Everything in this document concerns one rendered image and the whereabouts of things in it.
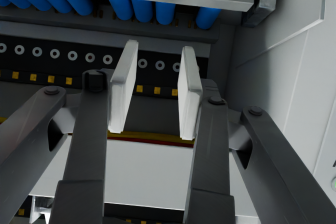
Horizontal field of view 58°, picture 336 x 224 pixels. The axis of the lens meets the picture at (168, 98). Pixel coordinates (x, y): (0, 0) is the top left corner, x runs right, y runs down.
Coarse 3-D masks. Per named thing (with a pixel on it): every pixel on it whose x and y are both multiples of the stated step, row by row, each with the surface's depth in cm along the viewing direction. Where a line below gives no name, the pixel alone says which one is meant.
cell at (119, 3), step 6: (114, 0) 25; (120, 0) 26; (126, 0) 26; (114, 6) 27; (120, 6) 27; (126, 6) 28; (132, 6) 30; (120, 12) 28; (126, 12) 29; (132, 12) 30; (120, 18) 31; (126, 18) 30
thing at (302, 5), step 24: (264, 0) 21; (288, 0) 21; (312, 0) 17; (0, 24) 35; (24, 24) 35; (240, 24) 26; (264, 24) 25; (288, 24) 20; (312, 24) 17; (144, 48) 35; (168, 48) 35; (240, 48) 33; (264, 48) 25
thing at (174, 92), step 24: (24, 48) 35; (48, 48) 35; (72, 48) 35; (96, 48) 36; (120, 48) 36; (0, 72) 35; (24, 72) 35; (48, 72) 35; (72, 72) 35; (144, 72) 36; (168, 72) 36; (168, 96) 35
